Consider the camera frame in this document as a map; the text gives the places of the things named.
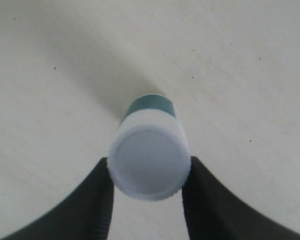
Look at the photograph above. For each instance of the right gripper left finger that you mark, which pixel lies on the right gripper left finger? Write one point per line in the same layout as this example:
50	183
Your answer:
85	214

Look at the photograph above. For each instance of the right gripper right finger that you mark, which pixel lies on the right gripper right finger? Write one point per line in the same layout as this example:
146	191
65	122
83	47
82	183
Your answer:
212	212

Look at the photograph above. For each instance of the teal bottle white cap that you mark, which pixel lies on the teal bottle white cap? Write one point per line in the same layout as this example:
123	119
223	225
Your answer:
149	158

